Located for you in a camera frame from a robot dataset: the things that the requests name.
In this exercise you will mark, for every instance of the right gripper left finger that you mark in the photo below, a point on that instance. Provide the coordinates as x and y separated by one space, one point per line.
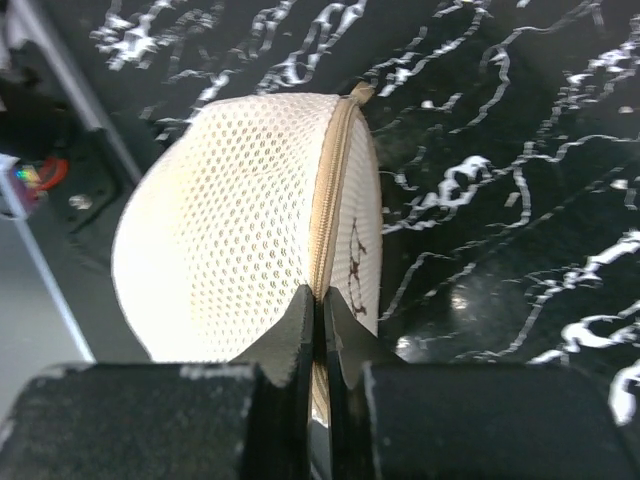
245 419

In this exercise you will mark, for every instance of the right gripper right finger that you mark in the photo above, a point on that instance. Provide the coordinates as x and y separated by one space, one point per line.
394 420

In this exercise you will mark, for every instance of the white mesh laundry bag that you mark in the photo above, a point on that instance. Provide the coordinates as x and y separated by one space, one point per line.
261 195

